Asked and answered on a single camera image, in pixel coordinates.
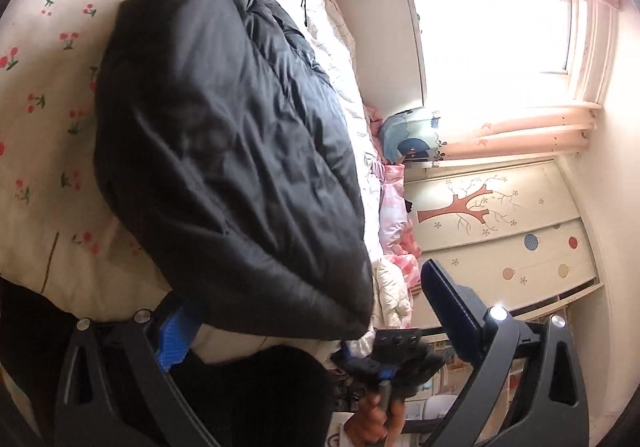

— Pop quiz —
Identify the white quilt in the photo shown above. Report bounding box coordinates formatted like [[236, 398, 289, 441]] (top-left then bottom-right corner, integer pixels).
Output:
[[277, 0, 416, 330]]

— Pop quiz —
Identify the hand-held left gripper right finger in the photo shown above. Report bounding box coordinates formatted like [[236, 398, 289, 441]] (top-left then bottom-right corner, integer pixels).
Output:
[[420, 258, 591, 447]]

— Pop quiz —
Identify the person's right hand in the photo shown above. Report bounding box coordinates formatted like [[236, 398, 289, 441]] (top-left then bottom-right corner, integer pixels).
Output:
[[344, 387, 407, 447]]

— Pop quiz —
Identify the black down jacket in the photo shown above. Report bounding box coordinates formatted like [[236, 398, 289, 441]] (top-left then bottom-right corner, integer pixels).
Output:
[[92, 0, 377, 343]]

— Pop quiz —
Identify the cherry print bed sheet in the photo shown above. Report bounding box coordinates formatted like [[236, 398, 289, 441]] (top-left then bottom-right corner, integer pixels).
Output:
[[0, 0, 363, 325]]

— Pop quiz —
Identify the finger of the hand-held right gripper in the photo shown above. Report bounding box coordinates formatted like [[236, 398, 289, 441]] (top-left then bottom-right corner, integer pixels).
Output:
[[422, 349, 450, 390], [331, 340, 373, 377]]

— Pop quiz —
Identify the window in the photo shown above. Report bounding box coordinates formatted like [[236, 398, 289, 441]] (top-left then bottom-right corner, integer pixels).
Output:
[[406, 0, 608, 105]]

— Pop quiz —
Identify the wardrobe with tree decoration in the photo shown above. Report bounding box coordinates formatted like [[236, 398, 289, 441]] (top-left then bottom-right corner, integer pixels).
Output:
[[404, 158, 603, 313]]

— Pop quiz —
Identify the pink blanket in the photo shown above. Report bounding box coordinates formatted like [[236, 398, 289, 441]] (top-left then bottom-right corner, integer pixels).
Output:
[[376, 161, 422, 289]]

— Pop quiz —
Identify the dark cloth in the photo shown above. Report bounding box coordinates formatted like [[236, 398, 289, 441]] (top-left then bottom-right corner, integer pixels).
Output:
[[0, 274, 337, 447]]

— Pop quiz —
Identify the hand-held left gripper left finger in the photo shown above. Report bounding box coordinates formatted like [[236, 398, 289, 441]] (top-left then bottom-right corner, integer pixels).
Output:
[[54, 294, 221, 447]]

